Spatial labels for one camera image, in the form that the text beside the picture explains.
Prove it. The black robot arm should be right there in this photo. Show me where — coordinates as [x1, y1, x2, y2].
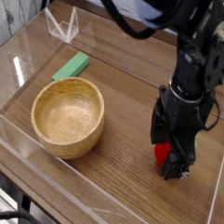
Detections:
[100, 0, 224, 180]

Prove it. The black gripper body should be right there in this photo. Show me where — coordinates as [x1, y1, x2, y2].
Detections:
[155, 85, 215, 151]

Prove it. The clear acrylic corner bracket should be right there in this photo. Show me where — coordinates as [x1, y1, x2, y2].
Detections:
[45, 7, 79, 44]

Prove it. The green rectangular block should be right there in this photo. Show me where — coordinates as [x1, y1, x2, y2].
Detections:
[51, 51, 89, 82]

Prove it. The wooden bowl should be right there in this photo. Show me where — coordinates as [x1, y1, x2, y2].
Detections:
[31, 77, 105, 159]

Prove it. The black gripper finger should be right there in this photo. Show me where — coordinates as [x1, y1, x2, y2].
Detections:
[151, 101, 168, 144]
[160, 149, 195, 180]

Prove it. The red plush strawberry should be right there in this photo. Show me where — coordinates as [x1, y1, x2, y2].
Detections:
[154, 141, 172, 166]

